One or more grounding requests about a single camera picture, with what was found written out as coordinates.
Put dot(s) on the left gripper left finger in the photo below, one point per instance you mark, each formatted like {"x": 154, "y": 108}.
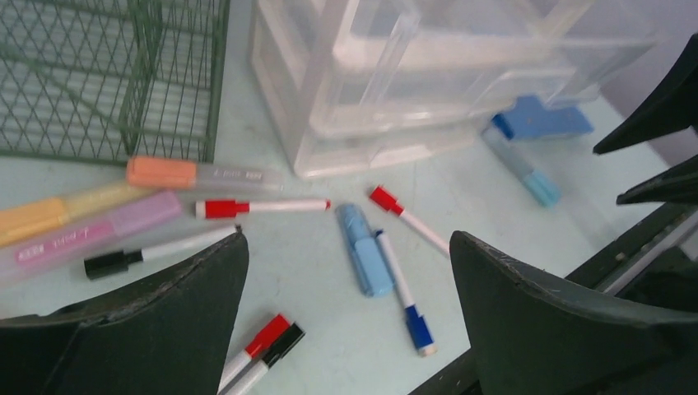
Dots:
{"x": 167, "y": 333}

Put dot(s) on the red cap marker lower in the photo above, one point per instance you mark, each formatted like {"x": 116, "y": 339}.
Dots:
{"x": 260, "y": 343}

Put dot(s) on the red cap marker upper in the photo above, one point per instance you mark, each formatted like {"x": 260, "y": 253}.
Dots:
{"x": 221, "y": 209}

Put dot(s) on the light blue highlighter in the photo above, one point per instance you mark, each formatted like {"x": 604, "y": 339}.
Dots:
{"x": 363, "y": 249}

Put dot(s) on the white plastic drawer organizer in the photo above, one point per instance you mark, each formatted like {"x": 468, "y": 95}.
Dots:
{"x": 358, "y": 85}

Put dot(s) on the blue cap whiteboard marker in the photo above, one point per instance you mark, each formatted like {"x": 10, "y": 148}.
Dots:
{"x": 416, "y": 324}

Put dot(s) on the black cap marker lower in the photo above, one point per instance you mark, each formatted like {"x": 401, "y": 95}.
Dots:
{"x": 242, "y": 372}

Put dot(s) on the red cap marker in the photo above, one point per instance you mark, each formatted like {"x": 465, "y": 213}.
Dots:
{"x": 221, "y": 209}
{"x": 383, "y": 198}
{"x": 260, "y": 343}

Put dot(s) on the black front rail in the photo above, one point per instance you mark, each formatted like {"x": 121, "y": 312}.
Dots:
{"x": 646, "y": 264}

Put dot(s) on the purple pink highlighter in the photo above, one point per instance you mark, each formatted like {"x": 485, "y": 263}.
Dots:
{"x": 79, "y": 240}

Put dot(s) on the red cap marker middle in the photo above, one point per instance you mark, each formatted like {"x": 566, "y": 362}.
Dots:
{"x": 383, "y": 198}

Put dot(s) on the yellow orange highlighter upper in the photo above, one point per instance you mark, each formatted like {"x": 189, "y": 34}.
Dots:
{"x": 36, "y": 218}

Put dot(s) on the clear blue tip highlighter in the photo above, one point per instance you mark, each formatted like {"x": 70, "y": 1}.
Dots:
{"x": 541, "y": 188}

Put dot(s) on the green wire mesh basket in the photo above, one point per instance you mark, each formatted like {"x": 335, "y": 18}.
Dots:
{"x": 102, "y": 81}

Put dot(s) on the orange cap clear highlighter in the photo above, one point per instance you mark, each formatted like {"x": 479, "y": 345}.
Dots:
{"x": 153, "y": 172}

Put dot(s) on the black cap marker upper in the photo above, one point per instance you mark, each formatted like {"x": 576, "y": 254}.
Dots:
{"x": 119, "y": 261}

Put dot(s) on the black cap marker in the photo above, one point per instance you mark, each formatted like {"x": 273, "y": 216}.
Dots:
{"x": 119, "y": 261}
{"x": 242, "y": 372}

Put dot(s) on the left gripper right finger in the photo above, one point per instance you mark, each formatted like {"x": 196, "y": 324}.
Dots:
{"x": 532, "y": 332}

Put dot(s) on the blue folder at right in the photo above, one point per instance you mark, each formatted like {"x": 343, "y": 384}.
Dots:
{"x": 530, "y": 119}

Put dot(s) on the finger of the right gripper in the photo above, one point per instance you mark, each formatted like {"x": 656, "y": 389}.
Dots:
{"x": 675, "y": 185}
{"x": 671, "y": 107}

